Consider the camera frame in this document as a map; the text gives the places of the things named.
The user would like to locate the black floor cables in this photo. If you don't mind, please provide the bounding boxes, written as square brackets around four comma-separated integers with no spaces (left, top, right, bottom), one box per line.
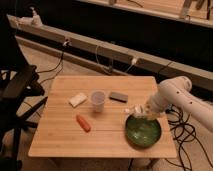
[165,103,213,171]

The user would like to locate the black cable left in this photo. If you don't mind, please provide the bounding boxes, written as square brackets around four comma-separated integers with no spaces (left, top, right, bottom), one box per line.
[35,40,70,84]

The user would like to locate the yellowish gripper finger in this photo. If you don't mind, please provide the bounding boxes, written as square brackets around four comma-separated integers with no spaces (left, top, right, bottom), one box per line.
[145,109,160,120]

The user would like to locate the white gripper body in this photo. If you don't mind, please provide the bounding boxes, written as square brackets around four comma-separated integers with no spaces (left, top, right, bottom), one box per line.
[148,93,167,114]

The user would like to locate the dark grey rectangular block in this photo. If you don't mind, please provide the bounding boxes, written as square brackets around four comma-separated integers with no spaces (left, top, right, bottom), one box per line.
[109,92,128,103]

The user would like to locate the orange carrot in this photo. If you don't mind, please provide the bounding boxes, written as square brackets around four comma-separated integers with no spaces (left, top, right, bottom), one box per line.
[76,115,91,132]

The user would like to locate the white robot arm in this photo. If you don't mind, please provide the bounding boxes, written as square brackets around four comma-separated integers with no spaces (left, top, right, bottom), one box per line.
[145,76,213,133]

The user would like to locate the translucent plastic cup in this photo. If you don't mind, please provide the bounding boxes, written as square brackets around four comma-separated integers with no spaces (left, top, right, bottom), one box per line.
[90,91,106,113]

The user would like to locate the white spray bottle on ledge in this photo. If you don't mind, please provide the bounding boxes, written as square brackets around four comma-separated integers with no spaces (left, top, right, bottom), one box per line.
[18,7,43,27]

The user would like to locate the green ceramic bowl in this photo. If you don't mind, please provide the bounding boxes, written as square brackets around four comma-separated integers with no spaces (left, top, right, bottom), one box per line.
[125,115,162,148]

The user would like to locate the black office chair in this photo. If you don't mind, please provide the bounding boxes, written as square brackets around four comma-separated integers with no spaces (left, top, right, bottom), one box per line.
[0,12,47,171]

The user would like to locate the white hanging cable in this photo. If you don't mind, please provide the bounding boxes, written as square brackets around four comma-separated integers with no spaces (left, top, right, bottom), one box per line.
[94,43,138,74]

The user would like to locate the white sponge block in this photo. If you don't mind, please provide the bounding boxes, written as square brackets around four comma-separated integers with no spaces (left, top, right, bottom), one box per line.
[69,93,87,107]

